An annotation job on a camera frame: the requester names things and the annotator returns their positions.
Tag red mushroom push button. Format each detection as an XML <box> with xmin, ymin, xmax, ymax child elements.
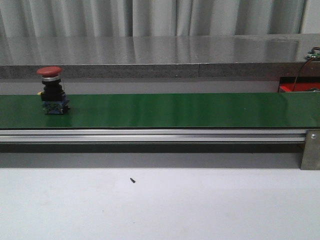
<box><xmin>36</xmin><ymin>66</ymin><xmax>69</xmax><ymax>115</ymax></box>

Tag green conveyor belt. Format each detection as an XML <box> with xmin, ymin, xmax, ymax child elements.
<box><xmin>0</xmin><ymin>92</ymin><xmax>320</xmax><ymax>129</ymax></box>

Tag grey stone counter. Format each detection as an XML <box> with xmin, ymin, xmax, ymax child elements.
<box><xmin>0</xmin><ymin>34</ymin><xmax>320</xmax><ymax>79</ymax></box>

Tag red plastic tray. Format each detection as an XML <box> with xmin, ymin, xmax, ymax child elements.
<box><xmin>278</xmin><ymin>76</ymin><xmax>320</xmax><ymax>93</ymax></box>

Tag small green circuit board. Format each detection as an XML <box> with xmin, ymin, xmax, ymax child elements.
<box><xmin>305</xmin><ymin>50</ymin><xmax>320</xmax><ymax>61</ymax></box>

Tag grey curtain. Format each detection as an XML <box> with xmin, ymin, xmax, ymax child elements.
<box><xmin>0</xmin><ymin>0</ymin><xmax>320</xmax><ymax>37</ymax></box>

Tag aluminium conveyor frame rail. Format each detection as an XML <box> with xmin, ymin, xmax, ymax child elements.
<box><xmin>0</xmin><ymin>129</ymin><xmax>307</xmax><ymax>143</ymax></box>

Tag steel conveyor end bracket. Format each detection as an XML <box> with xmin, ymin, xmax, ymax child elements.
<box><xmin>300</xmin><ymin>129</ymin><xmax>320</xmax><ymax>170</ymax></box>

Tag red black wire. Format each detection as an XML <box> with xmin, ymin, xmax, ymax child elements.
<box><xmin>292</xmin><ymin>46</ymin><xmax>320</xmax><ymax>93</ymax></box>

